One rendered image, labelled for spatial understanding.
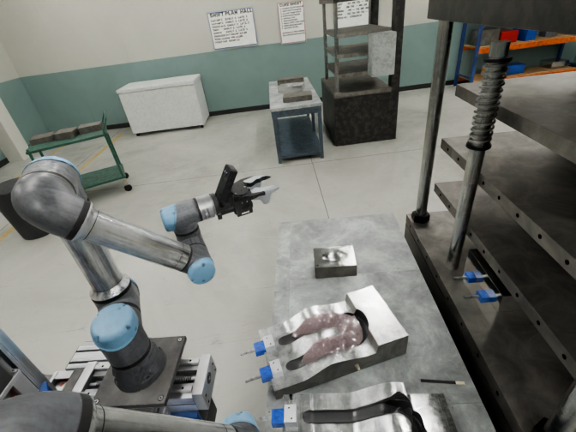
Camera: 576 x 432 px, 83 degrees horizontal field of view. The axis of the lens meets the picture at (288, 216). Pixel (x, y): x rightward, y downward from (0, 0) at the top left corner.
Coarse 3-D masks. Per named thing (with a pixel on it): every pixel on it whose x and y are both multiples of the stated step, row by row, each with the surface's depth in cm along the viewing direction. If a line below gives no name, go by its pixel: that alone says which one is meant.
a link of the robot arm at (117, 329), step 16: (112, 304) 92; (128, 304) 95; (96, 320) 88; (112, 320) 88; (128, 320) 88; (96, 336) 84; (112, 336) 84; (128, 336) 87; (144, 336) 93; (112, 352) 86; (128, 352) 88; (144, 352) 93
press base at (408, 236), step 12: (408, 228) 195; (408, 240) 197; (420, 252) 177; (420, 264) 178; (432, 276) 161; (432, 288) 163; (444, 300) 148; (444, 312) 149; (456, 324) 137; (456, 336) 138; (468, 348) 128; (468, 360) 129; (468, 372) 130; (480, 372) 120; (480, 384) 120; (480, 396) 121; (492, 396) 112; (492, 408) 113; (492, 420) 114; (504, 420) 106
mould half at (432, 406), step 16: (384, 384) 98; (400, 384) 97; (288, 400) 101; (304, 400) 101; (320, 400) 101; (336, 400) 100; (352, 400) 99; (368, 400) 97; (416, 400) 100; (432, 400) 99; (384, 416) 91; (400, 416) 90; (432, 416) 96; (448, 416) 95
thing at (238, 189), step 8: (240, 184) 102; (232, 192) 99; (240, 192) 99; (216, 200) 97; (232, 200) 101; (240, 200) 99; (248, 200) 101; (216, 208) 97; (224, 208) 101; (232, 208) 102; (240, 208) 101; (248, 208) 102
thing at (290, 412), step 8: (288, 408) 97; (296, 408) 97; (272, 416) 97; (280, 416) 96; (288, 416) 95; (296, 416) 95; (272, 424) 95; (280, 424) 95; (288, 424) 94; (296, 424) 94
